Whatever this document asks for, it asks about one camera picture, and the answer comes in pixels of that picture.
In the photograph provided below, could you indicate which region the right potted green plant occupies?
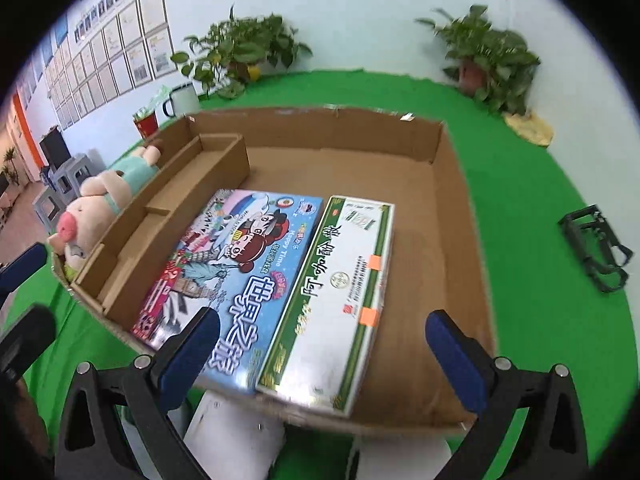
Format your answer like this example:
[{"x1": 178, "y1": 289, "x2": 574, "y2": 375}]
[{"x1": 416, "y1": 4, "x2": 541, "y2": 116}]

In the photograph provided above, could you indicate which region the person's left hand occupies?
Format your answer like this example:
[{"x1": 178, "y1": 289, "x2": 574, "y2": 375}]
[{"x1": 13, "y1": 378, "x2": 50, "y2": 458}]

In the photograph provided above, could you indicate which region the pink pig plush toy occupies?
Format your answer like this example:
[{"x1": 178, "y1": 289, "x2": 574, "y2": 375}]
[{"x1": 48, "y1": 141, "x2": 163, "y2": 282}]

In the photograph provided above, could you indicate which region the blue board game box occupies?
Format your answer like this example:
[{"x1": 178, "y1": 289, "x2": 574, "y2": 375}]
[{"x1": 131, "y1": 188, "x2": 323, "y2": 394}]

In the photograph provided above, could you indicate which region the framed certificate lower right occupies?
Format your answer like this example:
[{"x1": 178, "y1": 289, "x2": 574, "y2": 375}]
[{"x1": 145, "y1": 27, "x2": 177, "y2": 78}]

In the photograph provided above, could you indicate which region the white device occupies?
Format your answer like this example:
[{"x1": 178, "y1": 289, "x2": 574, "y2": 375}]
[{"x1": 184, "y1": 391, "x2": 285, "y2": 480}]

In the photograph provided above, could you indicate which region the left potted green plant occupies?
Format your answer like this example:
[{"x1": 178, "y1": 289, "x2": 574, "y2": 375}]
[{"x1": 170, "y1": 10, "x2": 312, "y2": 100}]

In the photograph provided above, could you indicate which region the red paper cup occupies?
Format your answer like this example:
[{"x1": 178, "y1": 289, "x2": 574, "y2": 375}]
[{"x1": 132, "y1": 86, "x2": 170, "y2": 139}]

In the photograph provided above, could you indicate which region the large cardboard box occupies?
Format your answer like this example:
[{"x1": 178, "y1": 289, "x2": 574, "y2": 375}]
[{"x1": 49, "y1": 105, "x2": 497, "y2": 437}]

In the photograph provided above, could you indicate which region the potted green plant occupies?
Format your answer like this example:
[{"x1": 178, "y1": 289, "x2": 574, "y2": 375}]
[
  {"x1": 416, "y1": 4, "x2": 541, "y2": 116},
  {"x1": 170, "y1": 10, "x2": 312, "y2": 100}
]

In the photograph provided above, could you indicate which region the framed certificate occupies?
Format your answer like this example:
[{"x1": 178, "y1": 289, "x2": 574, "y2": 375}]
[
  {"x1": 139, "y1": 0, "x2": 167, "y2": 35},
  {"x1": 145, "y1": 27, "x2": 177, "y2": 78}
]

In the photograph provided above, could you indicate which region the long narrow cardboard tray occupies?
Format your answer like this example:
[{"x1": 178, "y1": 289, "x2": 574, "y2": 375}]
[{"x1": 70, "y1": 132, "x2": 250, "y2": 336}]

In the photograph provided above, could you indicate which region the green tablecloth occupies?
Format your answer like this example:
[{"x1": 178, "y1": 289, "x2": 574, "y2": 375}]
[{"x1": 6, "y1": 72, "x2": 638, "y2": 465}]

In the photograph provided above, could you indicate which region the black plastic bracket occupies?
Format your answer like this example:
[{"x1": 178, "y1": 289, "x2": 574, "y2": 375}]
[{"x1": 558, "y1": 205, "x2": 634, "y2": 294}]

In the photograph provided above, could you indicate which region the white handheld fan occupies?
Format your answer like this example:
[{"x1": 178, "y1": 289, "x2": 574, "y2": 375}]
[{"x1": 345, "y1": 436, "x2": 452, "y2": 480}]

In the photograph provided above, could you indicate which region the framed certificate upper right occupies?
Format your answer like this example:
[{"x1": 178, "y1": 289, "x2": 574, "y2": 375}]
[{"x1": 139, "y1": 0, "x2": 167, "y2": 35}]

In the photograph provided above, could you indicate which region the green white medicine box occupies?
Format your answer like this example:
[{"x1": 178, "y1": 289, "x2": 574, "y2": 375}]
[{"x1": 256, "y1": 195, "x2": 395, "y2": 417}]

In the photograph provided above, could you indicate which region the yellow dried leaf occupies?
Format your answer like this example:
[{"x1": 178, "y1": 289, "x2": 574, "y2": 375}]
[{"x1": 502, "y1": 113, "x2": 554, "y2": 148}]

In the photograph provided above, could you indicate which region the white enamel mug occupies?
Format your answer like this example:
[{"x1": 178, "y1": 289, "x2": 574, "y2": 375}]
[{"x1": 162, "y1": 82, "x2": 201, "y2": 118}]

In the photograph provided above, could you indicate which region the grey plastic stool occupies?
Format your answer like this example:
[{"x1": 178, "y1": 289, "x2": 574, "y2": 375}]
[
  {"x1": 32, "y1": 186, "x2": 66, "y2": 234},
  {"x1": 51, "y1": 154, "x2": 99, "y2": 205}
]

